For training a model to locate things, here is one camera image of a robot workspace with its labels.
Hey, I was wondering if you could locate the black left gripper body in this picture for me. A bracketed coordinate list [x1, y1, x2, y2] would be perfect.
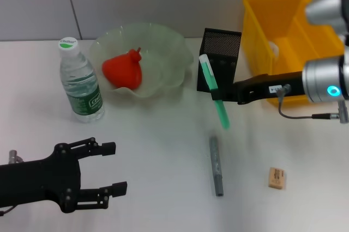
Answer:
[0, 143, 82, 214]

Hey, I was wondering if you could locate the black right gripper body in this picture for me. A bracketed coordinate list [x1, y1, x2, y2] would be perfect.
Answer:
[236, 71, 305, 105]

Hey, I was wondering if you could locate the white paper ball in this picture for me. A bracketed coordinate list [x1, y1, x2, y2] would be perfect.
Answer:
[268, 40, 281, 60]

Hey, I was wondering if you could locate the clear green-label water bottle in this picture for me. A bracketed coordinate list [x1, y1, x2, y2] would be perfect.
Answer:
[57, 36, 105, 124]

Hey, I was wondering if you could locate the grey pen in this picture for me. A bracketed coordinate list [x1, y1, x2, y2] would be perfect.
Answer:
[206, 131, 225, 198]

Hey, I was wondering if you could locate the red-orange toy orange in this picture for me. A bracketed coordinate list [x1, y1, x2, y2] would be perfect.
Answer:
[101, 46, 143, 90]

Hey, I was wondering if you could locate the beige eraser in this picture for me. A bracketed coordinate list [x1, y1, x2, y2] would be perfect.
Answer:
[267, 167, 288, 190]

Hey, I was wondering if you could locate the black mesh pen holder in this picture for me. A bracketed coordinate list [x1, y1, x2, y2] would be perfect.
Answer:
[196, 27, 243, 97]

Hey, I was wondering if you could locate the pale green glass fruit plate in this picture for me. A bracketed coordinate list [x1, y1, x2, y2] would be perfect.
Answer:
[89, 22, 195, 106]

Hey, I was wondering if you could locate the yellow plastic bin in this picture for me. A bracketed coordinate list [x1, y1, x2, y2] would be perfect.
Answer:
[242, 0, 346, 107]

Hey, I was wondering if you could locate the left arm cable with plug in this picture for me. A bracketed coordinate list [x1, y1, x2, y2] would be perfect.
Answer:
[0, 149, 23, 215]

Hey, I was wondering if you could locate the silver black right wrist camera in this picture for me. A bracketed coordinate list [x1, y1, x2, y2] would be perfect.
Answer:
[304, 0, 349, 46]

